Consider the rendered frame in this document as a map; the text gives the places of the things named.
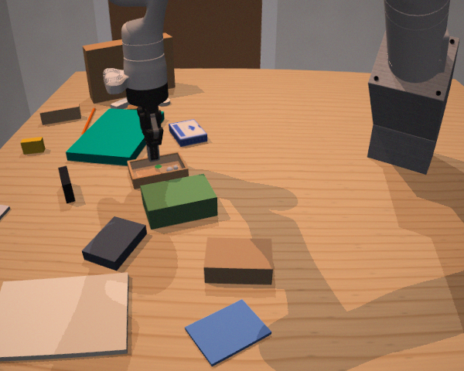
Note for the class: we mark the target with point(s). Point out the small olive block with orange top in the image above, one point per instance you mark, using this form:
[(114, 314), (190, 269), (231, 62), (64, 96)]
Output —
[(32, 145)]

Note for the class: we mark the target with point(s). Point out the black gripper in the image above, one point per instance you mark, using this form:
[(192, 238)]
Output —
[(149, 116)]

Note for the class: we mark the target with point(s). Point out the flat tan box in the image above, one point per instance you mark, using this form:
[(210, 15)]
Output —
[(238, 261)]

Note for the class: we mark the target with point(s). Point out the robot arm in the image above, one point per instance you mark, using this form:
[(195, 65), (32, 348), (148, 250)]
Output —
[(416, 31)]

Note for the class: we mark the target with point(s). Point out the green flat rectangular slab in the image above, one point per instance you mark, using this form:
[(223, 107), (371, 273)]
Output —
[(114, 139)]

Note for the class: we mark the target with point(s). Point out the blue flat rectangular pad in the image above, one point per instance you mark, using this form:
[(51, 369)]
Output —
[(227, 332)]

